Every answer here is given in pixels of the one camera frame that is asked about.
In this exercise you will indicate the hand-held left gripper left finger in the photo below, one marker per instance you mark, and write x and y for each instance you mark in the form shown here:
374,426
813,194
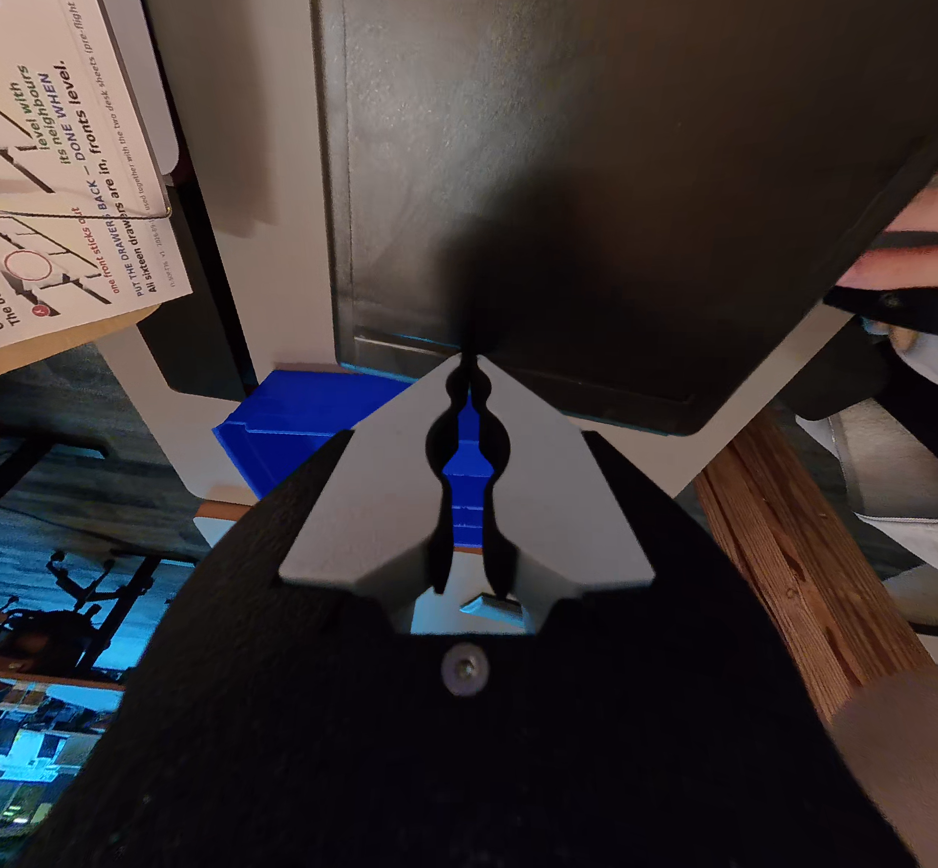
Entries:
366,516

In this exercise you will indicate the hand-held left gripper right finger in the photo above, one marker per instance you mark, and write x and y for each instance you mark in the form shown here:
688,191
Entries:
571,516

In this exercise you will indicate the black small-parts drawer cabinet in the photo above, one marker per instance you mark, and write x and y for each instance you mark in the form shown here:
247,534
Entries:
586,149

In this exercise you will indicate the person's left forearm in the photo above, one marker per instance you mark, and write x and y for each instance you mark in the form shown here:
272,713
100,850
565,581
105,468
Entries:
890,758

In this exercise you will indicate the wooden desk leg beam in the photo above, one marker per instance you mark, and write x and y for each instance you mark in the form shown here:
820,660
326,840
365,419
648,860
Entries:
791,553

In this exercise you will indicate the person's right hand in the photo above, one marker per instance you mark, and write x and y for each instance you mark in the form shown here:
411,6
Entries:
901,270

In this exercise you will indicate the large blue storage bin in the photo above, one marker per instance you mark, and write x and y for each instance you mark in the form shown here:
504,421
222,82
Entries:
308,421

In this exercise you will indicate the brown cardboard backing board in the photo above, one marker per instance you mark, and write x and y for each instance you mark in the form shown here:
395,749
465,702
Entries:
73,340

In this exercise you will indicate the lit display screen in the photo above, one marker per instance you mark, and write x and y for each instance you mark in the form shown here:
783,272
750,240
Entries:
51,736

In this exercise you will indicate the printed instruction sheet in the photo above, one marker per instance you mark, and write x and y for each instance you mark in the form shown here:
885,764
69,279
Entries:
66,113

